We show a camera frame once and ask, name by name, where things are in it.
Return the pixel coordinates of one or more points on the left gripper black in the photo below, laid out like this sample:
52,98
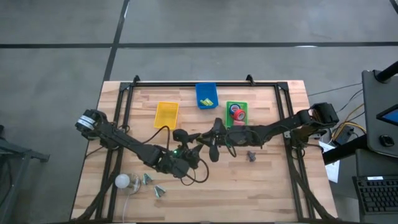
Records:
183,158

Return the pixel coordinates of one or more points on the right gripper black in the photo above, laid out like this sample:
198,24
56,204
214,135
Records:
233,138

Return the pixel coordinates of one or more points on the blue tape roll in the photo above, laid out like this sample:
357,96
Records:
230,109

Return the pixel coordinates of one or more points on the red tape roll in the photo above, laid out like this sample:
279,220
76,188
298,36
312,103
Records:
242,117

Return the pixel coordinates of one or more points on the teal silver staple remover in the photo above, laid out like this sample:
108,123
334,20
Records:
146,180
159,192

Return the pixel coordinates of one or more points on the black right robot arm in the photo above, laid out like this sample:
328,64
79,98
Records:
280,127

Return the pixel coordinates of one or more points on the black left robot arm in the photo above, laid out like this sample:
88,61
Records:
130,144

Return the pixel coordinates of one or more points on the green plastic basket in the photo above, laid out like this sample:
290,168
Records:
228,121

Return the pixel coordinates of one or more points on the yellow plastic basket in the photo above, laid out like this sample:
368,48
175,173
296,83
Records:
166,115

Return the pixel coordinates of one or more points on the blue plastic basket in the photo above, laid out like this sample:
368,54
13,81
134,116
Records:
202,91

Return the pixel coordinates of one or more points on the clear round disc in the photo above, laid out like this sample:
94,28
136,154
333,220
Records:
136,185

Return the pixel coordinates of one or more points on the white ball lamp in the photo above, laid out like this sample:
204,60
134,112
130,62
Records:
122,181

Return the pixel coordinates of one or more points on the white paper sheet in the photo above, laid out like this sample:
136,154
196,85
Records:
332,171

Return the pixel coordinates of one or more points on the black desk beam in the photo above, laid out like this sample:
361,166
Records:
342,154

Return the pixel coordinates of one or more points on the black power box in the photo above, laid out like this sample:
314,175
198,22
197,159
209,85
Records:
344,136

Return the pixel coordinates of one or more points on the grey desk top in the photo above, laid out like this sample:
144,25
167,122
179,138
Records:
371,102

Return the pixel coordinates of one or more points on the grey metal stand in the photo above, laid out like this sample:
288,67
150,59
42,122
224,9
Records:
18,152

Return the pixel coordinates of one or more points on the black computer mouse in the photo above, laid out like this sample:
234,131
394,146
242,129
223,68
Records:
386,140

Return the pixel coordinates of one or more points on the black keyboard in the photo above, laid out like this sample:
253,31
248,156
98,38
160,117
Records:
377,196

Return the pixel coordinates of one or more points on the monitor with blue screen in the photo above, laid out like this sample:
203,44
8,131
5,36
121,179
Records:
391,116

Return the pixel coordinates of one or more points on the black pole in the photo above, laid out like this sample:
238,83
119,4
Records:
388,73

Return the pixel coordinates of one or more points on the black metal table frame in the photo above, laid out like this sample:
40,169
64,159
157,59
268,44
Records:
161,84

